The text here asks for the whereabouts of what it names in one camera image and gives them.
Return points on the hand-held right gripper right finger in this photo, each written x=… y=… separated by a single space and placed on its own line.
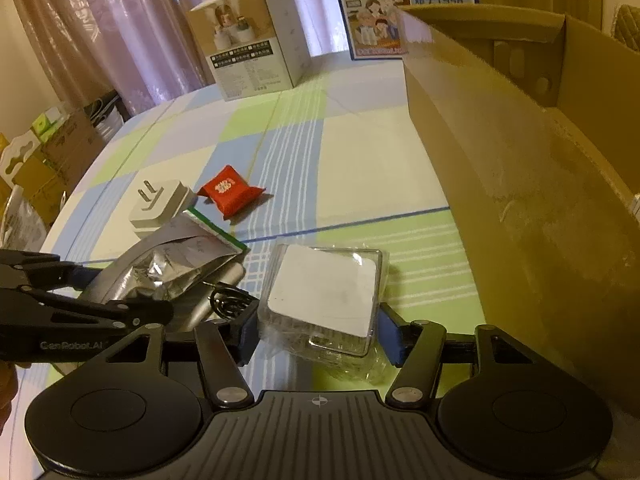
x=389 y=335

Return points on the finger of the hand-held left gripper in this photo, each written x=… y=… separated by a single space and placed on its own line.
x=85 y=276
x=150 y=312

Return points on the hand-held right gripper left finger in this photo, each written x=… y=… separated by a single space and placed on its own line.
x=247 y=332

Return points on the silver foil bag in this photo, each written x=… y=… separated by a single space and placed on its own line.
x=175 y=260

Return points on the clear case with white card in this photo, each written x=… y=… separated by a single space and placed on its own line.
x=320 y=290

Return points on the white plug adapter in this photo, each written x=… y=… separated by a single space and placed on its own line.
x=160 y=210

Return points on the red snack packet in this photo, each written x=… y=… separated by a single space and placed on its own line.
x=227 y=190

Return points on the person's left hand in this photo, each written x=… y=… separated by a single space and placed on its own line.
x=6 y=390

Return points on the crinkled white plastic bag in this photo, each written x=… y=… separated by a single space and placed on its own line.
x=20 y=220

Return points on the small brown cardboard box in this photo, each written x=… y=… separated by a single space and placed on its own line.
x=35 y=185

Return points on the large brown cardboard box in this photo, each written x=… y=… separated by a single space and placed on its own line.
x=70 y=140

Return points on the white cut-out cardboard box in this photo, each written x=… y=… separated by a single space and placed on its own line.
x=20 y=152

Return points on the white bucket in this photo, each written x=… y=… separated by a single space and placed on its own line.
x=114 y=129

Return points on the green white tissue packs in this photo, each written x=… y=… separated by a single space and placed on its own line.
x=47 y=120

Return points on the black bag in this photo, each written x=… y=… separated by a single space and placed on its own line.
x=102 y=105

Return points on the checkered tablecloth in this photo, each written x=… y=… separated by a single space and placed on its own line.
x=350 y=160

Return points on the dark mauve patterned curtain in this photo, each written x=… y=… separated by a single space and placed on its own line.
x=90 y=35

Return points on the white product box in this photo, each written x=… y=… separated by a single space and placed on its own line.
x=240 y=50

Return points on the blue milk carton box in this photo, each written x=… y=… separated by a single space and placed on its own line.
x=370 y=20

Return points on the quilted brown chair cover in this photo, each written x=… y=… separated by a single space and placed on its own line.
x=629 y=25

